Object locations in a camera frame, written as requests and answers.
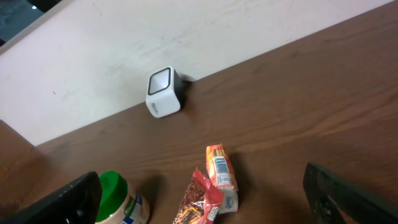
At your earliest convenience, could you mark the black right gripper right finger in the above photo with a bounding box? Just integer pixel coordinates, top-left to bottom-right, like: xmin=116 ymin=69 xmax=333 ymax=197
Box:
xmin=303 ymin=162 xmax=397 ymax=223

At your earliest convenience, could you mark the green lid jar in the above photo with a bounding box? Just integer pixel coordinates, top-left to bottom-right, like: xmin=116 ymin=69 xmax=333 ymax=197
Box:
xmin=95 ymin=170 xmax=150 ymax=224

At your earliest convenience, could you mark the red orange snack bar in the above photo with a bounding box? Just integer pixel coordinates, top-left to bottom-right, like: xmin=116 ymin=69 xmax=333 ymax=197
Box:
xmin=173 ymin=169 xmax=224 ymax=224

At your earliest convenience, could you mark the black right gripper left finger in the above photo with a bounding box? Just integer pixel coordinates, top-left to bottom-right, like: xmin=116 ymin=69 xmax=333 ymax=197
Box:
xmin=1 ymin=171 xmax=102 ymax=224

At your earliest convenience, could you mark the orange snack packet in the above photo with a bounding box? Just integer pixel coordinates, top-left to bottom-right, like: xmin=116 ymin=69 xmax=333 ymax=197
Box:
xmin=206 ymin=144 xmax=239 ymax=214

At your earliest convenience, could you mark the white barcode scanner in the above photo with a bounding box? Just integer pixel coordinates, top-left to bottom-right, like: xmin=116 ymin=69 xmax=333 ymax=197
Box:
xmin=146 ymin=67 xmax=191 ymax=118

